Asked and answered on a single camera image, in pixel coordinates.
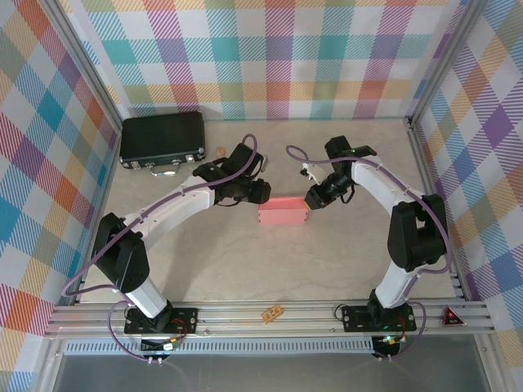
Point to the pink paper box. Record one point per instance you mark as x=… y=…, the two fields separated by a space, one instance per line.
x=282 y=212

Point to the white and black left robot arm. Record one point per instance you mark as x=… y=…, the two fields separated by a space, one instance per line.
x=171 y=210

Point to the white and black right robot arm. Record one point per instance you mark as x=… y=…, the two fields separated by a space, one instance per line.
x=376 y=183

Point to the small orange card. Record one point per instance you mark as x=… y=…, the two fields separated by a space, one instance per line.
x=220 y=152

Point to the black briefcase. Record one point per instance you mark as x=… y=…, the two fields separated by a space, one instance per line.
x=163 y=136

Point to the small controller board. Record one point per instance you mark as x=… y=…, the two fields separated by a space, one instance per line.
x=388 y=345
x=163 y=346

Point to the grey metal panel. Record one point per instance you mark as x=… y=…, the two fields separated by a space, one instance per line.
x=265 y=373

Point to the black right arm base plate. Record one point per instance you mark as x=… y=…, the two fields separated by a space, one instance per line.
x=353 y=318

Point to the aluminium frame rail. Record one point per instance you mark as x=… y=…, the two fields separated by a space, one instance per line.
x=245 y=324

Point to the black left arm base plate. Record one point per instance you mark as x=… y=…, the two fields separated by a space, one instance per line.
x=188 y=320

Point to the aluminium frame post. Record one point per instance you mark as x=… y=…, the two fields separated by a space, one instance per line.
x=445 y=61
x=81 y=61

